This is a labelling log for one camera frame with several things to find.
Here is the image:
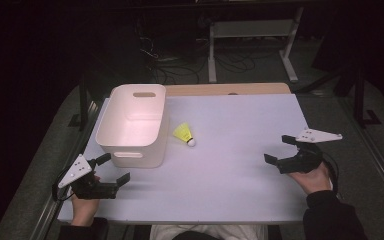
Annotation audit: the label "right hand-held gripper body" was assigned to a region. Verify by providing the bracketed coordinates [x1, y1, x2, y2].
[276, 127, 344, 175]

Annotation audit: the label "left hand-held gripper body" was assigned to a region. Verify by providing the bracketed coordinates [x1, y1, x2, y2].
[57, 153, 120, 201]

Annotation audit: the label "white plastic storage bin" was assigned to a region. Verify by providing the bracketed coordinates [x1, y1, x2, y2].
[95, 83, 170, 169]

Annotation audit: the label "yellow shuttlecock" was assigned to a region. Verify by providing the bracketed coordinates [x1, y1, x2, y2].
[172, 122, 197, 148]

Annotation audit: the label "person's right hand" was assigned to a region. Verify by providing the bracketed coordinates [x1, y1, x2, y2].
[287, 163, 333, 195]

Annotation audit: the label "person's left hand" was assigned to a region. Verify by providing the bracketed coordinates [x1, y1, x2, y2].
[70, 193, 101, 227]

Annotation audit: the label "black metal stand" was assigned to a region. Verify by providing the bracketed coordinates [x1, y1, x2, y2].
[67, 72, 93, 132]
[352, 64, 383, 130]

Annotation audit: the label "person's light clothing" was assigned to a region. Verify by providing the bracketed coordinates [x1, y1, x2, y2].
[149, 223, 268, 240]

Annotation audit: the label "white metal stand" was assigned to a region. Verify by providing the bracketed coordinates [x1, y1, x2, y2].
[207, 6, 305, 84]

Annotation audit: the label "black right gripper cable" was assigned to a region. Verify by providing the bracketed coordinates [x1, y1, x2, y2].
[322, 159, 341, 196]

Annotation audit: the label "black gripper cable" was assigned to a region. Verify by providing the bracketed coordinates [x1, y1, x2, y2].
[51, 165, 75, 203]
[322, 159, 341, 196]

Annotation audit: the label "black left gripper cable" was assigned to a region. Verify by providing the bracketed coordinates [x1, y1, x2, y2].
[51, 165, 75, 203]

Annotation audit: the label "black floor cables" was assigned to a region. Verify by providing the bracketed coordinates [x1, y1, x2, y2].
[135, 18, 276, 85]

